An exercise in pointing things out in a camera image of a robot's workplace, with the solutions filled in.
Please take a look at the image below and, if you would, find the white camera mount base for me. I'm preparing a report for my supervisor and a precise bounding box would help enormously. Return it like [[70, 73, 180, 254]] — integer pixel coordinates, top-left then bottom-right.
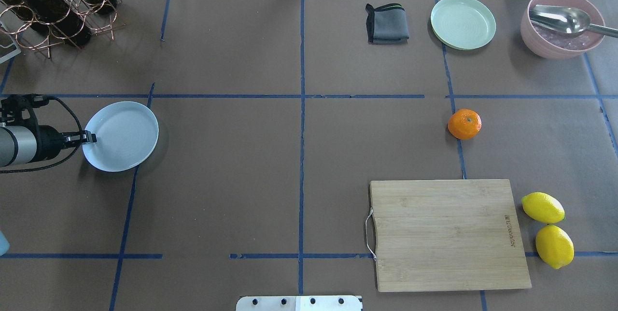
[[236, 295, 364, 311]]

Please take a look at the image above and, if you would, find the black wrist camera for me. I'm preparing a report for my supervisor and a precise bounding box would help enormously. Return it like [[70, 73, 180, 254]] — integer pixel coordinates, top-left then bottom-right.
[[0, 94, 49, 129]]

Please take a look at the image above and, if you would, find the orange fruit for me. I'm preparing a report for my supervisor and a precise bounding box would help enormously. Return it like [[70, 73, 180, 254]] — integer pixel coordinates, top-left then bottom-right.
[[447, 109, 482, 140]]

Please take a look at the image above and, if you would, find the large metal spoon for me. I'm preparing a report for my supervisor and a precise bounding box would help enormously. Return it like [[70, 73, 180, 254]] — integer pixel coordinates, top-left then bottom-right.
[[528, 4, 618, 38]]

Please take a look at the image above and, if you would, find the folded grey cloth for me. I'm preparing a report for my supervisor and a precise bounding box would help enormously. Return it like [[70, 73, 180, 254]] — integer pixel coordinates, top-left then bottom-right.
[[365, 3, 410, 45]]

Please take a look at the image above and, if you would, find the upper yellow lemon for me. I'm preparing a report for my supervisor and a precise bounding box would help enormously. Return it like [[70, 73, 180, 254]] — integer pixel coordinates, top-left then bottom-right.
[[521, 192, 565, 225]]

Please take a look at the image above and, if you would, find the yellow lemon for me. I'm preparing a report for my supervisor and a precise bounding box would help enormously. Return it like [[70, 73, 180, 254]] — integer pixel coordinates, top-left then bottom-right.
[[521, 192, 565, 225], [534, 225, 575, 269]]

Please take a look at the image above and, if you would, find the dark green wine bottle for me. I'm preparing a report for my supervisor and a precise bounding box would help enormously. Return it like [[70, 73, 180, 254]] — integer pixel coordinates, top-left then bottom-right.
[[22, 0, 91, 47]]

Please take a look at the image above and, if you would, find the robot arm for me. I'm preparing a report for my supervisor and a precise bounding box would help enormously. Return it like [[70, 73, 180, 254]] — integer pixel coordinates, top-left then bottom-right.
[[0, 125, 98, 167]]

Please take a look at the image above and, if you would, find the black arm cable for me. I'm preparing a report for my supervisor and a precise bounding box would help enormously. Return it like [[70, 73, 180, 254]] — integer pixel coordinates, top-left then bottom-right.
[[0, 97, 86, 173]]

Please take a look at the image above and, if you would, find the copper wire bottle rack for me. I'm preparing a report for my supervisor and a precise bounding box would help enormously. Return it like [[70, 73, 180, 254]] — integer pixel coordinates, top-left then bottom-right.
[[1, 0, 126, 58]]

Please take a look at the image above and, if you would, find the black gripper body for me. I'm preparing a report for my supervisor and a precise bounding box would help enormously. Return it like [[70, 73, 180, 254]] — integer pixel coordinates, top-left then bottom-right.
[[36, 126, 80, 162]]

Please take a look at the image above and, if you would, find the pink bowl with ice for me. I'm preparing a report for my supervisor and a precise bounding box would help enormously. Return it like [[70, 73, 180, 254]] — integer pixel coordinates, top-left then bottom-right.
[[520, 0, 606, 59]]

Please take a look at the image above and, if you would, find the light blue plate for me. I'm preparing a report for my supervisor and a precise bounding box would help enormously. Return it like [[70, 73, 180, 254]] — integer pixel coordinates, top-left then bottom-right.
[[82, 100, 159, 172]]

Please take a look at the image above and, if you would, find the light green plate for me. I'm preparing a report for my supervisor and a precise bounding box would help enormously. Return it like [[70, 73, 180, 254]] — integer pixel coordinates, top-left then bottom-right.
[[430, 0, 496, 51]]

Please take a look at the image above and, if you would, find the lower yellow lemon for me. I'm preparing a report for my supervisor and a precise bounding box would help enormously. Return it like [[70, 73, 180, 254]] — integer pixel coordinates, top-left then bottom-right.
[[534, 225, 575, 269]]

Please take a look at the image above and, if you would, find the bamboo cutting board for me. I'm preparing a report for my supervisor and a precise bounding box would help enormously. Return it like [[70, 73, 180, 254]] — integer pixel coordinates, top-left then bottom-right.
[[369, 179, 532, 293]]

